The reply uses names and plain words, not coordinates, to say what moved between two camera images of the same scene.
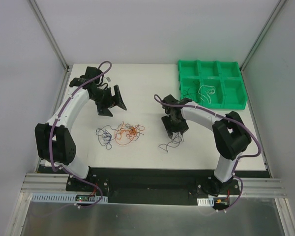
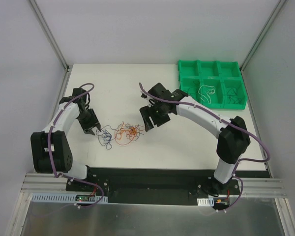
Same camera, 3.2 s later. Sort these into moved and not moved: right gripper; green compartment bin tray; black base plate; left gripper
Moved: left gripper; right gripper
Not moved: black base plate; green compartment bin tray
